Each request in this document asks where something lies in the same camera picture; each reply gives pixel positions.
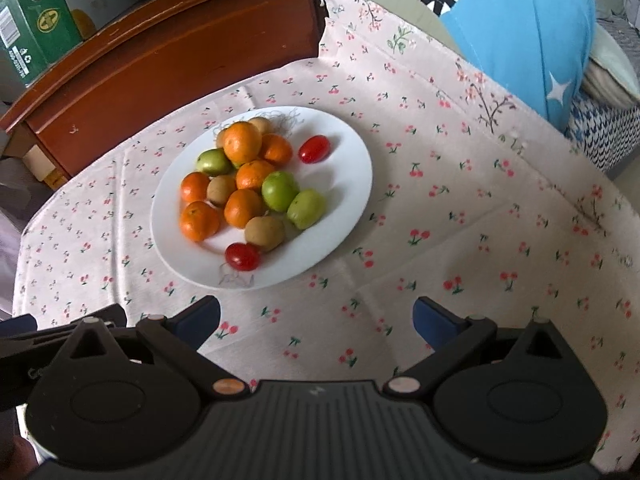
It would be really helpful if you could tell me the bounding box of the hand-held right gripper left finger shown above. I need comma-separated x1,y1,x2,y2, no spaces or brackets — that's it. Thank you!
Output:
57,295,247,397

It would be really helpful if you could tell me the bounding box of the red cherry tomato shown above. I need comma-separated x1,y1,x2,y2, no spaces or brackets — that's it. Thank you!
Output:
224,242,261,272
298,135,332,165

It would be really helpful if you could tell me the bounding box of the green cardboard box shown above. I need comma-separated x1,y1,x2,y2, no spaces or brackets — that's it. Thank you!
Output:
0,0,86,88

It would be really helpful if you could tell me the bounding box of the white floral plate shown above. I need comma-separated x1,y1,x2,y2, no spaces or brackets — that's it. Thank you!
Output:
150,105,374,291

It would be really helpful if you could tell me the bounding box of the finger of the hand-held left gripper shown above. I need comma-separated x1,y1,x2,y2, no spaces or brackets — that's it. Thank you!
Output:
70,303,129,331

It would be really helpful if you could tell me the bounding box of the lilac grey cloth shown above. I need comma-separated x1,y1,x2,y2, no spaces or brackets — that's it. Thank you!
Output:
0,157,66,321

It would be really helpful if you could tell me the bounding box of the pale green pillow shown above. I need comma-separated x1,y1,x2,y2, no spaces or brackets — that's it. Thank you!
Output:
582,22,640,111

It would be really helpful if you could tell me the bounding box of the large orange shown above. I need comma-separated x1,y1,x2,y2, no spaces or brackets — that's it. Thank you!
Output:
222,121,263,166

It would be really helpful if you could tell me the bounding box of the cherry print tablecloth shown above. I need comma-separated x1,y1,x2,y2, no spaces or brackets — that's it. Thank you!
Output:
12,0,640,476

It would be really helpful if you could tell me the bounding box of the blue white patterned cloth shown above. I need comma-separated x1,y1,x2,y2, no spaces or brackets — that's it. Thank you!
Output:
564,92,640,173

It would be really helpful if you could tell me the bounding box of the small orange mandarin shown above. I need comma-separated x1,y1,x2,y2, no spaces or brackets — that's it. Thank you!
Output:
223,188,265,228
260,133,294,167
179,201,221,241
180,171,212,204
235,159,277,191

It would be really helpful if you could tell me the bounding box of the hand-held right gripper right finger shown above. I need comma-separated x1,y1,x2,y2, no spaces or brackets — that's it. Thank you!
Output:
382,296,573,396

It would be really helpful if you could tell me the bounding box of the blue printed quilt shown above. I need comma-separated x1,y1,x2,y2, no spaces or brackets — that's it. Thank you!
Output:
345,0,598,126

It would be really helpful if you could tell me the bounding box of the green jujube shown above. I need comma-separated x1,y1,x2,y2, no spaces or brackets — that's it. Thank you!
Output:
261,170,301,213
195,148,233,177
286,189,327,231

